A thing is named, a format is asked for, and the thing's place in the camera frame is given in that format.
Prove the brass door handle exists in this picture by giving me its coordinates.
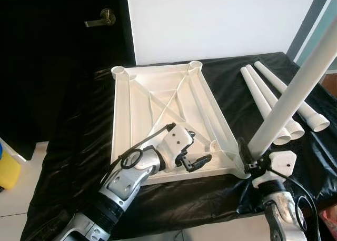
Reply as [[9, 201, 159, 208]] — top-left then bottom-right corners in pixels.
[[84, 8, 116, 28]]

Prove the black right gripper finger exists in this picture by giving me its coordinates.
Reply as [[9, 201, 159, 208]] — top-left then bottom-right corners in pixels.
[[237, 137, 252, 165]]

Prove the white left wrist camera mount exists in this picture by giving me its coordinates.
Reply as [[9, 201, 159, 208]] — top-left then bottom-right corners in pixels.
[[157, 124, 195, 173]]

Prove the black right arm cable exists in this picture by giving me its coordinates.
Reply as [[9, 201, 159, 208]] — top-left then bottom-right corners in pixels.
[[263, 165, 322, 241]]

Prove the black plastic table cover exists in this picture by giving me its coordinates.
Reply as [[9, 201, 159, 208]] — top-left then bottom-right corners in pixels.
[[20, 52, 337, 241]]

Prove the black door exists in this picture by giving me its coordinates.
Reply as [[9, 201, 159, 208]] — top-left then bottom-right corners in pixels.
[[0, 0, 136, 160]]

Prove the brown white-edged furniture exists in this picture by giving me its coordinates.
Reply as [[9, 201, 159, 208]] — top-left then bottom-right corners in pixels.
[[321, 70, 337, 99]]

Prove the pink mesh bag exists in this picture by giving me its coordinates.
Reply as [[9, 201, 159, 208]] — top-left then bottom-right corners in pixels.
[[322, 207, 337, 241]]

